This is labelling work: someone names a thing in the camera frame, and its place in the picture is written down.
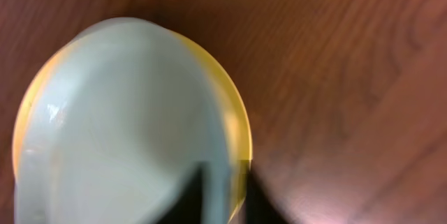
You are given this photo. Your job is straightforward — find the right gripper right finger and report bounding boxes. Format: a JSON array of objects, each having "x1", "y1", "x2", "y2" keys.
[{"x1": 244, "y1": 161, "x2": 288, "y2": 224}]

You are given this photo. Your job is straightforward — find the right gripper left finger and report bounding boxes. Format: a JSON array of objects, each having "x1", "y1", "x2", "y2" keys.
[{"x1": 157, "y1": 163, "x2": 204, "y2": 224}]

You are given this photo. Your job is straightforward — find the yellow plate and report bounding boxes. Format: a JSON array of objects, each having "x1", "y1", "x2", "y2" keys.
[{"x1": 11, "y1": 30, "x2": 254, "y2": 223}]

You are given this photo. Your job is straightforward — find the light blue plate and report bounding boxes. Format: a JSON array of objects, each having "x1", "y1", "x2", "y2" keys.
[{"x1": 13, "y1": 17, "x2": 233, "y2": 224}]

